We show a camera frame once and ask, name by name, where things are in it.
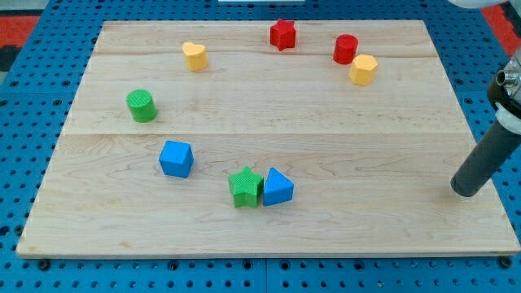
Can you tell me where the blue cube block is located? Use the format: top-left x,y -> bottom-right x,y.
159,141 -> 194,178

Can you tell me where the green star block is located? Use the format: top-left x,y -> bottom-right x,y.
228,166 -> 264,208

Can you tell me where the yellow heart block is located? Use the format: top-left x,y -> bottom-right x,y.
182,42 -> 208,72

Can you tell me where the blue triangle block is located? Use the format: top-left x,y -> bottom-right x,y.
263,168 -> 295,206

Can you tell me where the light wooden board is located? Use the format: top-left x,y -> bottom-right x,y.
16,20 -> 520,260

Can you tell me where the yellow hexagon block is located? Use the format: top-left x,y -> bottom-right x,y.
348,55 -> 378,85

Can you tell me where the green cylinder block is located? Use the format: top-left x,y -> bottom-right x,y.
125,89 -> 157,123

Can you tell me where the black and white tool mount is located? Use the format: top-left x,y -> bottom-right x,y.
487,47 -> 520,134

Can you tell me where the red star block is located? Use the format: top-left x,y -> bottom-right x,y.
269,19 -> 296,51

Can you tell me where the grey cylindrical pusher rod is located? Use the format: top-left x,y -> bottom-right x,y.
450,120 -> 520,197

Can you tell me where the red cylinder block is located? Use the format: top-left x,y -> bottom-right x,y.
333,34 -> 358,65

